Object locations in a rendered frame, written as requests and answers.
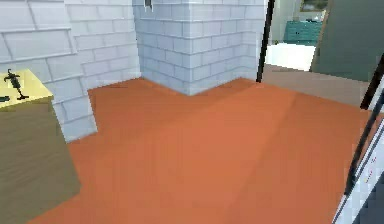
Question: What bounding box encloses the white appliance with black bar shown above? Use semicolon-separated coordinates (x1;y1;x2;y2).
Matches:
331;53;384;224

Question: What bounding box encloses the dark grey-green room door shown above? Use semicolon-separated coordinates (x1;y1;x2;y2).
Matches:
309;0;384;83

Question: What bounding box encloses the framed wall picture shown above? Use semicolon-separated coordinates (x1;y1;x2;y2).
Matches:
299;0;329;13

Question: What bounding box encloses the teal chest of drawers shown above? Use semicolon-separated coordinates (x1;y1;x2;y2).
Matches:
283;19;324;47

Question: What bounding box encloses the white bed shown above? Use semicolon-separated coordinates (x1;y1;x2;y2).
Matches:
265;42;316;72

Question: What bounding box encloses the yellow topped olive cabinet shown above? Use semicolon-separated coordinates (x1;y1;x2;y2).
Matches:
0;68;82;224

